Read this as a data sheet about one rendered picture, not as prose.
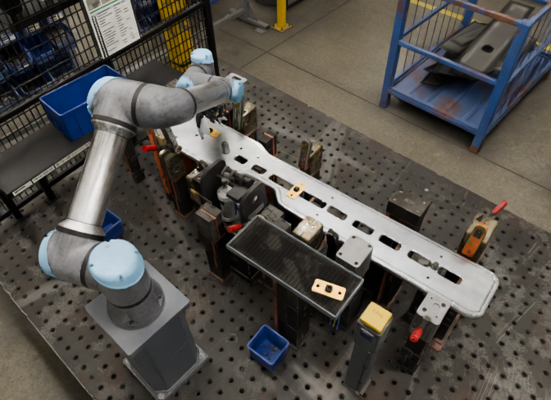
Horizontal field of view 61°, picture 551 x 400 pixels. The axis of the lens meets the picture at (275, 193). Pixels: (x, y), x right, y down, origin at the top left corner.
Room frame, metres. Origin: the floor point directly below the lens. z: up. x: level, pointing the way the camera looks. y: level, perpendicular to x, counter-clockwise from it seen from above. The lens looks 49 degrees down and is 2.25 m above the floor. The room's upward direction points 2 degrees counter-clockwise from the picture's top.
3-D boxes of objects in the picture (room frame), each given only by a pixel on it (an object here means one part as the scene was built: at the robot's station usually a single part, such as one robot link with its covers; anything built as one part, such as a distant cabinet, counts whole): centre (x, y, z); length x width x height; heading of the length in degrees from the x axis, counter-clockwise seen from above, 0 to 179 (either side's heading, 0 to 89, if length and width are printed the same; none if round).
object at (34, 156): (1.52, 0.75, 1.02); 0.90 x 0.22 x 0.03; 141
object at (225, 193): (1.01, 0.13, 0.94); 0.18 x 0.13 x 0.49; 51
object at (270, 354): (0.63, 0.04, 0.74); 0.11 x 0.10 x 0.09; 51
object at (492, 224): (0.87, -0.65, 0.88); 0.15 x 0.11 x 0.36; 141
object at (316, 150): (1.27, -0.14, 0.87); 0.12 x 0.09 x 0.35; 141
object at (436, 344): (0.70, -0.56, 0.84); 0.18 x 0.06 x 0.29; 141
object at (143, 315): (0.62, 0.39, 1.15); 0.15 x 0.15 x 0.10
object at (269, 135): (1.41, 0.03, 0.84); 0.11 x 0.08 x 0.29; 141
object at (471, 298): (1.09, -0.10, 1.00); 1.38 x 0.22 x 0.02; 51
